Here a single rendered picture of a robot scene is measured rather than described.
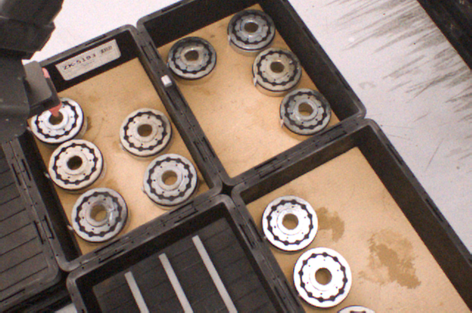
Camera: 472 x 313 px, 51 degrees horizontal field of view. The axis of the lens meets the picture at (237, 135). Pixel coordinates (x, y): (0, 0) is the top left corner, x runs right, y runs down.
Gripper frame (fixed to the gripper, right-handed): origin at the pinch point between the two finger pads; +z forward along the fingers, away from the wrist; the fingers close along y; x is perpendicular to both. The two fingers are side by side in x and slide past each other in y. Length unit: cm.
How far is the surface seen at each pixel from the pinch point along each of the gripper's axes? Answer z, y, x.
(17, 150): 13.5, -7.2, 3.9
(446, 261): 20, 51, -49
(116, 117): 23.8, 10.6, 6.5
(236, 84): 23.9, 35.9, 1.6
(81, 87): 24.0, 6.8, 16.6
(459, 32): 78, 127, 7
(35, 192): 13.3, -6.9, -5.1
